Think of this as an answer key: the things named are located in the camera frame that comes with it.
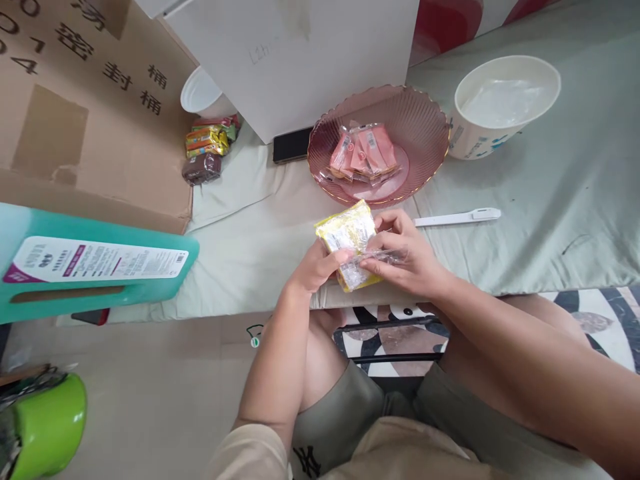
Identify large pink snack packet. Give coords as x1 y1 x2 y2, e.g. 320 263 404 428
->
356 122 399 170

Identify white plastic pen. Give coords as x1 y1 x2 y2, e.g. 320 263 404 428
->
413 207 502 229

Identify red and white object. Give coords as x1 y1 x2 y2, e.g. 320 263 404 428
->
409 0 569 67

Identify orange and yellow snack packet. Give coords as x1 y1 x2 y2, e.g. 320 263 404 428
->
185 127 231 159

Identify green and red snack packet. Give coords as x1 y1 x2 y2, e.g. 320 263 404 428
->
191 113 241 143

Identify pale green cloth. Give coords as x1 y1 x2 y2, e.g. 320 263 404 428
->
172 0 640 321

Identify person's right index finger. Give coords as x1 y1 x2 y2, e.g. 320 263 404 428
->
367 237 404 258

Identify brown snack packet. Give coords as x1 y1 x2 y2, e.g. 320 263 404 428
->
181 151 224 187

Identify large white paper bucket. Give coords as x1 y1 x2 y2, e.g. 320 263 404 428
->
445 55 563 163

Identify person's left hand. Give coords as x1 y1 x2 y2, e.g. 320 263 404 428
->
287 239 355 296

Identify brown cardboard box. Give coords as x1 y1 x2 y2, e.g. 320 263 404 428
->
0 0 202 237

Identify person's right thumb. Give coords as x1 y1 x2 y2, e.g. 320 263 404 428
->
359 258 397 281

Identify person's left thumb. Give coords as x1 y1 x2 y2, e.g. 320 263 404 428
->
322 249 355 274

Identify person's right hand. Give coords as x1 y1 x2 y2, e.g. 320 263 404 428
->
359 207 452 302

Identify black phone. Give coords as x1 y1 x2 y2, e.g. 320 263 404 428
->
271 125 317 166

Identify person's legs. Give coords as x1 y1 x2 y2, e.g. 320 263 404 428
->
289 293 613 480

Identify person's right fingers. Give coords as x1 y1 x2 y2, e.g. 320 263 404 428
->
374 207 418 237

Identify black and white patterned mat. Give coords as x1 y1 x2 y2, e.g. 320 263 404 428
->
331 287 640 377

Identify teal plastic stool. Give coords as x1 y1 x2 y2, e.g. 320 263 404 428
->
0 201 201 326

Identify person's body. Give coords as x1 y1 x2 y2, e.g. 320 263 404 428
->
203 415 483 480

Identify lime green plastic basin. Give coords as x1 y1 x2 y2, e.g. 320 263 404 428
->
0 371 89 480

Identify white box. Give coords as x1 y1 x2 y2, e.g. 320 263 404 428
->
133 0 421 147

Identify small white paper cup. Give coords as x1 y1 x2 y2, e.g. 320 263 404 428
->
179 65 237 122

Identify pink ribbed glass bowl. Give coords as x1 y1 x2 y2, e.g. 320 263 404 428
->
306 84 451 209

